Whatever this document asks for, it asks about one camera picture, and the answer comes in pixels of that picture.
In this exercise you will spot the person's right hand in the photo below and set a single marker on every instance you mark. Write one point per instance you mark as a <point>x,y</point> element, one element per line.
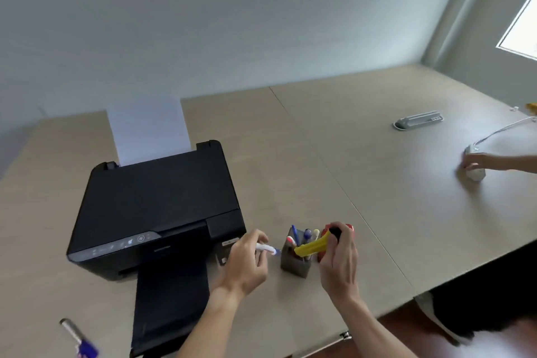
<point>342,269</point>

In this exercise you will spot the person's left hand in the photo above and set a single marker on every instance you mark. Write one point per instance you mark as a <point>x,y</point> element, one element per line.
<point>243,265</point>

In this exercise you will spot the white correction tape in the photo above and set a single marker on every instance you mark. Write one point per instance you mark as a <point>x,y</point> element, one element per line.
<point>266,248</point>

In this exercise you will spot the yellow utility knife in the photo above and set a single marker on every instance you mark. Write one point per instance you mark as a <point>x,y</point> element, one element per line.
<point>310,248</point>

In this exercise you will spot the red hole punch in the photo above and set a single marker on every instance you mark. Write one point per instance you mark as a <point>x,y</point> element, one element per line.
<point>349,227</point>

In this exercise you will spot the white highlighter with green cap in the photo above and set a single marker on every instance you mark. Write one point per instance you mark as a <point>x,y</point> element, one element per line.
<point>316,235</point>

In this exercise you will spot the grey pen holder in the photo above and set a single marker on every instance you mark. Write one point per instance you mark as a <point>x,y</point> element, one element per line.
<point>295,269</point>

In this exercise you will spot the blue white marker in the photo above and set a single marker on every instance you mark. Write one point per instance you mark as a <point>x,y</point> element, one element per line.
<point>307,235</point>

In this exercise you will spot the white highlighter with pink cap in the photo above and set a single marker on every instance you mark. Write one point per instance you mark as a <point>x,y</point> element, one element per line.
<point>291,241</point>

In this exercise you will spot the slim blue pen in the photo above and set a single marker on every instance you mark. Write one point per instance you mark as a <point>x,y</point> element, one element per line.
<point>294,234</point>

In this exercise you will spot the black printer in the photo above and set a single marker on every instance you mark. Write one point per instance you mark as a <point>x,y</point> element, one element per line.
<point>159,194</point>

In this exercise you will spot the grey marker with blue cap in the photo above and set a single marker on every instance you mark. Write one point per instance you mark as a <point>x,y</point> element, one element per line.
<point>77,339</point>

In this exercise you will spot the person's right forearm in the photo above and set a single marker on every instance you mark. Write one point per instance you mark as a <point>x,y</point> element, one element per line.
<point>369,332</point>

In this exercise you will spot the person's left forearm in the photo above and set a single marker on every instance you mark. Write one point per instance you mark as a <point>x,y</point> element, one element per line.
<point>205,328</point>

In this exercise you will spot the grey table cable box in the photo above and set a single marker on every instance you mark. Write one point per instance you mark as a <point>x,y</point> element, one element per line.
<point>417,120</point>

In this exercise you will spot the white paper sheet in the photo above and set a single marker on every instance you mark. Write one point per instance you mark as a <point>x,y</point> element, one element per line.
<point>147,131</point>

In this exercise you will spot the window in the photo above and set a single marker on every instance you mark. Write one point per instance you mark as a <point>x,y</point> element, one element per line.
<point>522,30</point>

